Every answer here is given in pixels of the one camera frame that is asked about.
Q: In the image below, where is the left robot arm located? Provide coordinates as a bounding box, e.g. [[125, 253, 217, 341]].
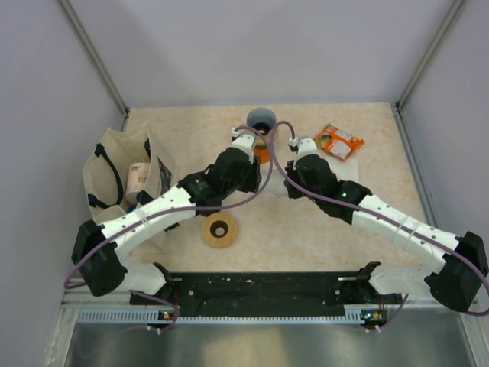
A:
[[72, 148, 261, 304]]

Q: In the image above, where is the dark glass carafe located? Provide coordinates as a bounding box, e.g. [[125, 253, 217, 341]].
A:
[[195, 203, 222, 217]]

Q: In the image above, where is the aluminium frame rail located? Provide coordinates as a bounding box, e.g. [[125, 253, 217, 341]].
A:
[[60, 301, 478, 326]]

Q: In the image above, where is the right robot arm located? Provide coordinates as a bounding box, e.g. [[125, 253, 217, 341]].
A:
[[284, 154, 488, 317]]

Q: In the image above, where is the beige canvas tote bag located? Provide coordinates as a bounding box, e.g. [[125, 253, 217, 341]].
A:
[[83, 120, 176, 255]]

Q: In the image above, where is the orange snack packet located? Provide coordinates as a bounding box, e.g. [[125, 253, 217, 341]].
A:
[[313, 124, 364, 161]]

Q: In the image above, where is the wooden ring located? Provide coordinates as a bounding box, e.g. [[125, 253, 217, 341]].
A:
[[201, 212, 240, 249], [259, 124, 280, 148]]

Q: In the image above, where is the blue ribbed glass dripper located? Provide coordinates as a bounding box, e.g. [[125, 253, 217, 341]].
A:
[[246, 107, 277, 135]]

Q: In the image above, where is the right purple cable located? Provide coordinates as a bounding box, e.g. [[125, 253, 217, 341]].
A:
[[269, 121, 489, 332]]

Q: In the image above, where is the orange glass carafe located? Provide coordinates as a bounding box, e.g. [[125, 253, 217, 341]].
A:
[[254, 146, 270, 164]]

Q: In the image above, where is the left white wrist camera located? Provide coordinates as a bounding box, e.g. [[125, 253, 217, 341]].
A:
[[231, 128, 257, 164]]

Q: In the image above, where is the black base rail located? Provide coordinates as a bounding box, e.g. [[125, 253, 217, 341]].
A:
[[125, 271, 406, 318]]

